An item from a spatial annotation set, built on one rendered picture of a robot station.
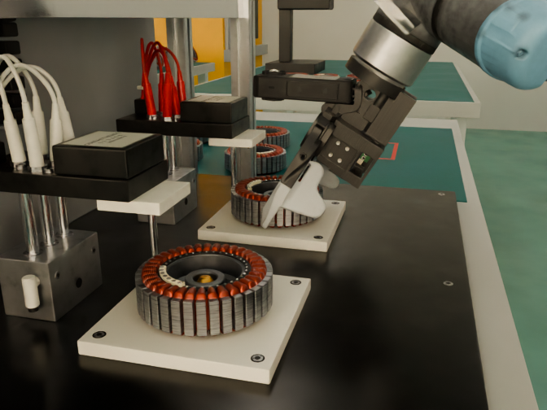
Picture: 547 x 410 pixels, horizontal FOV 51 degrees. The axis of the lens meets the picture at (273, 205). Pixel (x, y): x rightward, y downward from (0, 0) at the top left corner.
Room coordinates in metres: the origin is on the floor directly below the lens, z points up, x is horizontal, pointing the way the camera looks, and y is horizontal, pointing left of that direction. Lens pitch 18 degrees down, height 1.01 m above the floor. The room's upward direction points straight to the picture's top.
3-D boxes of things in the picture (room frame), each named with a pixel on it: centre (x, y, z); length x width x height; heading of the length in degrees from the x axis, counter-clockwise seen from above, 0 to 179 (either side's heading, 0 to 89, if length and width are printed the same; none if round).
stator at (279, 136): (1.19, 0.02, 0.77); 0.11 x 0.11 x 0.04
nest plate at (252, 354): (0.43, 0.06, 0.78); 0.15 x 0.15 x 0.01; 75
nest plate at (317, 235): (0.66, 0.00, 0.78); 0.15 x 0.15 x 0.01; 75
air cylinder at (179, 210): (0.70, 0.14, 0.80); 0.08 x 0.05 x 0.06; 165
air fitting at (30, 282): (0.42, 0.20, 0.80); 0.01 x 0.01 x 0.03; 75
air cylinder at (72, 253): (0.46, 0.20, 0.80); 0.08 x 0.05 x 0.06; 165
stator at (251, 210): (0.66, 0.00, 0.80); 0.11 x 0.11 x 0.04
